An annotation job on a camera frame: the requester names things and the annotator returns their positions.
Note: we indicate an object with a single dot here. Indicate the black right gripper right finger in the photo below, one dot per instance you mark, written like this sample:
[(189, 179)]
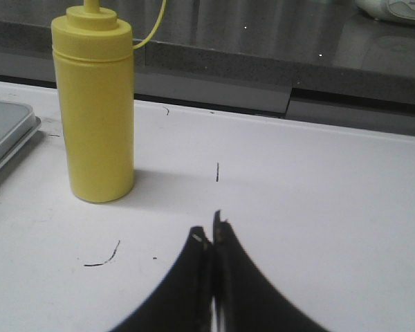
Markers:
[(244, 299)]

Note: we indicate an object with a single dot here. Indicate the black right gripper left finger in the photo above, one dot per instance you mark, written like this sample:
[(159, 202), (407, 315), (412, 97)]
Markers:
[(183, 299)]

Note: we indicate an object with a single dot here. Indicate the yellow squeeze bottle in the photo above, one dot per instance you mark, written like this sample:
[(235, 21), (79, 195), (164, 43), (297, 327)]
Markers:
[(93, 53)]

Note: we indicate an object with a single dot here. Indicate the grey digital kitchen scale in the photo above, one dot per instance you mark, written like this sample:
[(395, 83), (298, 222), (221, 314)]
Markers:
[(18, 124)]

